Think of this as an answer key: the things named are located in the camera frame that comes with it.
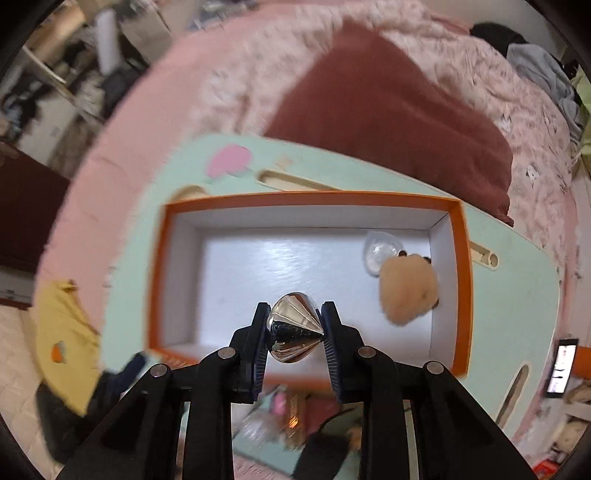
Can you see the clear plastic item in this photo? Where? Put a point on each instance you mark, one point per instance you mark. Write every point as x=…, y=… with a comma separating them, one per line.
x=378, y=251

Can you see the beige plush toy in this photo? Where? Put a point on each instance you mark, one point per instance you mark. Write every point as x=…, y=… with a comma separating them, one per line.
x=406, y=290

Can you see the mint cartoon lap table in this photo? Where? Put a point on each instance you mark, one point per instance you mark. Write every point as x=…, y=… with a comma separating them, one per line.
x=503, y=295

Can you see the silver metal cone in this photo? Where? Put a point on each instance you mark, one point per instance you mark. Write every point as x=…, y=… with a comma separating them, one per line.
x=295, y=323

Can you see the black garment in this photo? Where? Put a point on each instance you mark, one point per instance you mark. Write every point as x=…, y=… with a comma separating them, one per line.
x=498, y=33

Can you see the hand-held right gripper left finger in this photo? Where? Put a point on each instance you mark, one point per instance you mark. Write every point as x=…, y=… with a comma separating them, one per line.
x=261, y=369

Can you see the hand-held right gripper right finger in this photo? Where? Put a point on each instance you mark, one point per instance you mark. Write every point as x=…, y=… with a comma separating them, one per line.
x=333, y=369

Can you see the dark red pillow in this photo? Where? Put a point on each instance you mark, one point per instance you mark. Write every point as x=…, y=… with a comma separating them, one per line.
x=383, y=120

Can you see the orange cardboard box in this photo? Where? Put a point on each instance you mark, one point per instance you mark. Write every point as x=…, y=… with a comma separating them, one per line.
x=277, y=258

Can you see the white roll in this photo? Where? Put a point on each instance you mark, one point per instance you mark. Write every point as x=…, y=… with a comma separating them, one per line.
x=107, y=41

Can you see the small pink item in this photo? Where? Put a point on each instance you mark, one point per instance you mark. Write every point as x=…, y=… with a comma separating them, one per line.
x=278, y=406

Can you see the cream plush toy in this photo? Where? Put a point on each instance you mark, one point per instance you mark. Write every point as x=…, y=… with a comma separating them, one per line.
x=572, y=436

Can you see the dark brown cabinet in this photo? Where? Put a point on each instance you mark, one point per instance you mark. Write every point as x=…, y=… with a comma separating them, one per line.
x=27, y=217

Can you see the grey blue hoodie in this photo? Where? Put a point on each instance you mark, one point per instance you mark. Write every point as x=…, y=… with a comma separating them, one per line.
x=540, y=74

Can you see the smartphone with lit screen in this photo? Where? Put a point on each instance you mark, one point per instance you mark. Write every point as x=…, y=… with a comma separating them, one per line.
x=562, y=369

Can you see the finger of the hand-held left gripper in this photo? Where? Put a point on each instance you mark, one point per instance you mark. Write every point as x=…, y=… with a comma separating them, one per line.
x=131, y=371

